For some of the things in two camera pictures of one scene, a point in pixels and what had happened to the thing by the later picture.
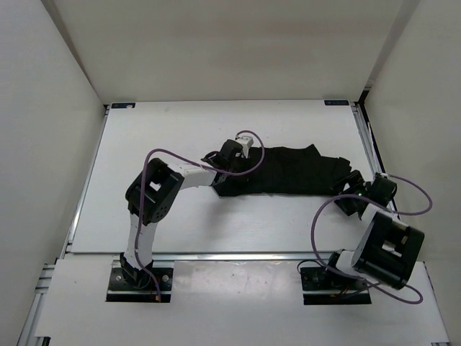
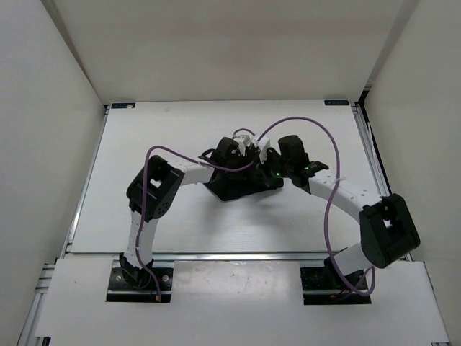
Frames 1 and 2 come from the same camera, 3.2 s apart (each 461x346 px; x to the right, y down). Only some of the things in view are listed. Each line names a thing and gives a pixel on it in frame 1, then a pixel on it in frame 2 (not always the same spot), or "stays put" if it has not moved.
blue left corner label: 120,105 stays put
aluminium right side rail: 371,148 stays put
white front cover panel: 230,303 stays put
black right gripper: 356,182 to 261,172
